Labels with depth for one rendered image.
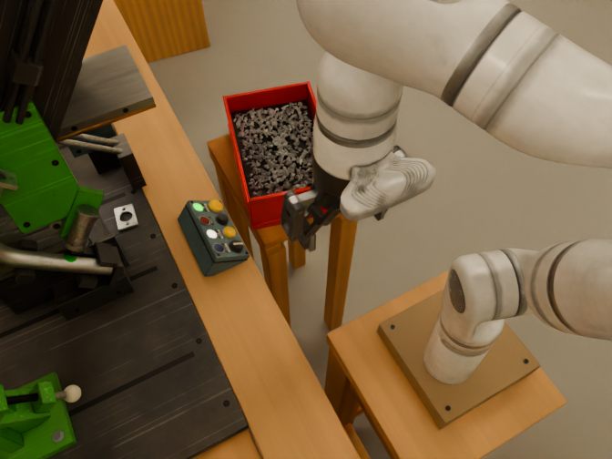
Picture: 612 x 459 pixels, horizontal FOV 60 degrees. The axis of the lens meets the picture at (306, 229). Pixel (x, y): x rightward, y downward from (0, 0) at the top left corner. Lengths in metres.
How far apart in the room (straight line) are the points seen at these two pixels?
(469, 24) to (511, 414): 0.82
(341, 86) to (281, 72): 2.32
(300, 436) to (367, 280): 1.18
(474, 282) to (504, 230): 1.58
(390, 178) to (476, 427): 0.66
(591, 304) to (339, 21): 0.30
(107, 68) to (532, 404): 1.00
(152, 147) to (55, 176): 0.37
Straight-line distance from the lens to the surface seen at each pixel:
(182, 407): 0.98
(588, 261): 0.50
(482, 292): 0.71
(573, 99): 0.34
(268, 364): 0.98
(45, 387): 0.96
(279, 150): 1.24
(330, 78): 0.42
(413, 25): 0.34
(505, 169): 2.47
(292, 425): 0.95
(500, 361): 1.04
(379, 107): 0.43
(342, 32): 0.36
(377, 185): 0.46
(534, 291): 0.57
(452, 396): 0.99
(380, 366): 1.04
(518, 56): 0.34
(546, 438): 2.02
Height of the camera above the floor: 1.83
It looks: 59 degrees down
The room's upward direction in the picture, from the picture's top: straight up
